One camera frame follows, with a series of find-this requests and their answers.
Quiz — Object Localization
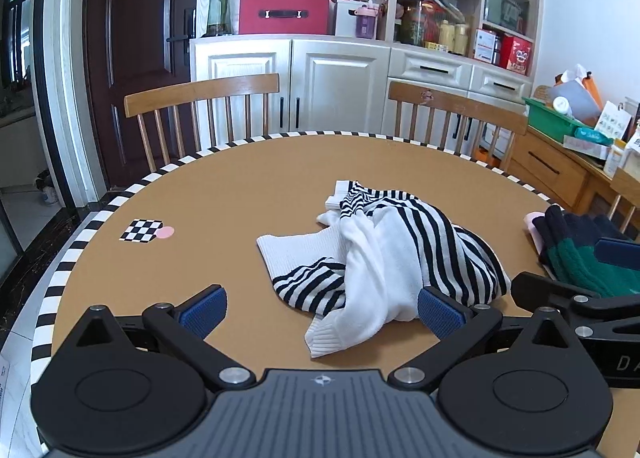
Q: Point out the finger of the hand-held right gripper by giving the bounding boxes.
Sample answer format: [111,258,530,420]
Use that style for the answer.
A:
[595,237,640,266]
[511,272,640,339]

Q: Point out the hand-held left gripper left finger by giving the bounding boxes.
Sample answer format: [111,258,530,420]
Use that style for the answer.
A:
[52,284,257,392]

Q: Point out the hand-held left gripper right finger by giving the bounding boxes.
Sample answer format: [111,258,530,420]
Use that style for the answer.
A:
[387,286,589,392]

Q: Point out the black white striped sweater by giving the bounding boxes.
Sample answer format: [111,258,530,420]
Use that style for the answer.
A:
[256,180,512,360]

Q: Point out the blue green knit sweater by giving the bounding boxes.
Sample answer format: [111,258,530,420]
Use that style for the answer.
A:
[532,205,640,297]

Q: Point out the pink cloth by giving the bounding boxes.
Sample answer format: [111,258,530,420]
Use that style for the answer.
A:
[524,212,552,265]

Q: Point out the white plastic bottle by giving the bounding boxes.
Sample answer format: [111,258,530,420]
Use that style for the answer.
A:
[603,140,626,177]

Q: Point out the black white checkerboard marker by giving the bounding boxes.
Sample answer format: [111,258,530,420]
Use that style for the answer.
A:
[119,219,165,243]

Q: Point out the wooden drawer sideboard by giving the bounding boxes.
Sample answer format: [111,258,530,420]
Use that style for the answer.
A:
[506,125,627,213]

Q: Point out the teal packet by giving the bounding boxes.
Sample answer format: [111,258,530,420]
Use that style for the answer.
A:
[573,127,615,147]

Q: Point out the white printed paper bag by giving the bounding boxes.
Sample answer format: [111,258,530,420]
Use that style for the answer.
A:
[597,100,634,142]

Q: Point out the green plastic basket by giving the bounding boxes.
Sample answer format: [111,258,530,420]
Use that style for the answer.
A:
[522,97,599,144]

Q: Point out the grey folder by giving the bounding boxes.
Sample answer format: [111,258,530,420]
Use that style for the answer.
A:
[552,80,602,122]

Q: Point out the wooden chair with sticker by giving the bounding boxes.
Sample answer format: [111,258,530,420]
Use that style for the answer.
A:
[387,81,530,172]

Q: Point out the red gift box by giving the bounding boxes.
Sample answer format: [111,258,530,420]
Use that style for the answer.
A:
[500,34,534,76]

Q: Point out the wooden spindle chair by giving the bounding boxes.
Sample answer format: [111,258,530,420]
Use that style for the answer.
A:
[124,73,281,168]

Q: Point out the white red carton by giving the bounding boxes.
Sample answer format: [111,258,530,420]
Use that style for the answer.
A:
[473,29,502,64]

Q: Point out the dark brown door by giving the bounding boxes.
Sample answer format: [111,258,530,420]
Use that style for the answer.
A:
[82,0,202,189]

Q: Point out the white sideboard cabinet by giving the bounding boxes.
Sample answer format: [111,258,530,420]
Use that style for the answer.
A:
[190,34,534,151]

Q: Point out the grey green crate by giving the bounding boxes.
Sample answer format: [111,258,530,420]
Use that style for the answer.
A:
[484,0,530,32]

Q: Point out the yellow bottles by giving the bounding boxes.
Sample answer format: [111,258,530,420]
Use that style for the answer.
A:
[436,20,471,56]

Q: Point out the glass storage jar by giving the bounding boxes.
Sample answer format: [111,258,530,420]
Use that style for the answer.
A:
[398,0,427,47]

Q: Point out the purple water bottle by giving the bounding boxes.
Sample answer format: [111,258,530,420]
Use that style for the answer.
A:
[353,3,379,40]

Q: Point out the red storage box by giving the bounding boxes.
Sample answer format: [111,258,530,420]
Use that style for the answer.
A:
[238,0,332,36]

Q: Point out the black door handle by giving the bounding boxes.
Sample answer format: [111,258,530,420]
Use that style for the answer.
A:
[166,8,194,77]

